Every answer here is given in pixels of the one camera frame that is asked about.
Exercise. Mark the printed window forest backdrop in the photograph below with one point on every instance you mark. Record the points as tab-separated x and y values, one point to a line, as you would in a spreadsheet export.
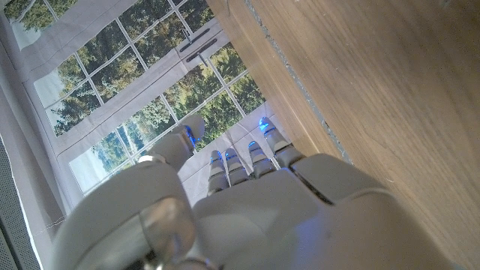
112	75

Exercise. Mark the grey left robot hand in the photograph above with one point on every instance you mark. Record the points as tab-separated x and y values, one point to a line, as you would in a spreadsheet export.
262	217

